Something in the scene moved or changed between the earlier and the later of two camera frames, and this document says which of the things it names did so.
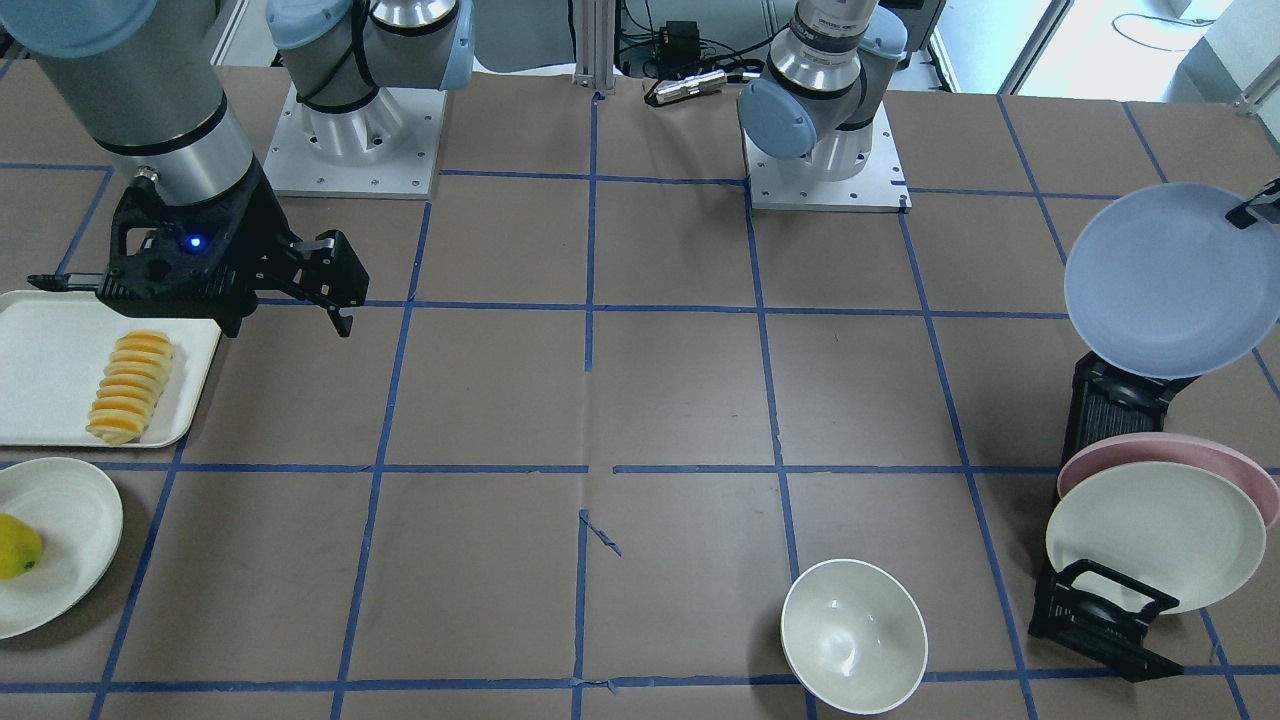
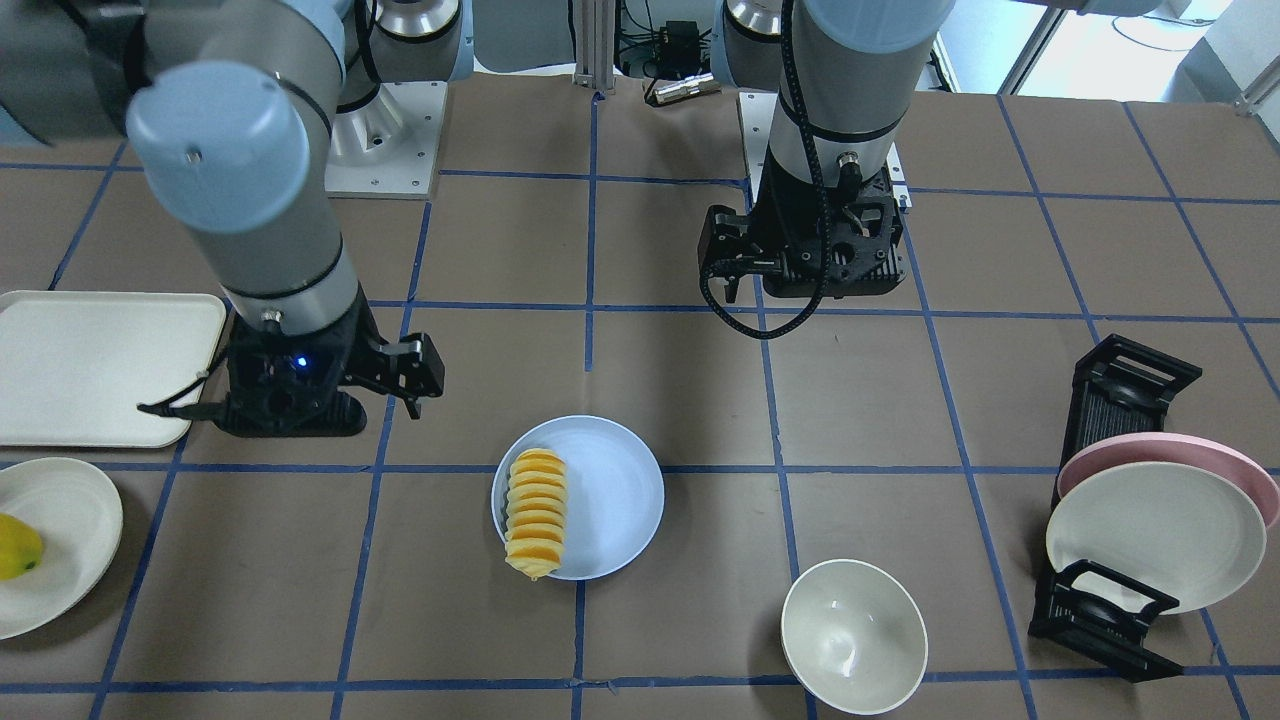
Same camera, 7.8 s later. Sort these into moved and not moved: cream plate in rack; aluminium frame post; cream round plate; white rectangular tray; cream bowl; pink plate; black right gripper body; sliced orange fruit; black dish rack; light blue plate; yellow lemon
Moved: light blue plate; black right gripper body; sliced orange fruit
Not moved: yellow lemon; black dish rack; cream round plate; pink plate; white rectangular tray; aluminium frame post; cream plate in rack; cream bowl
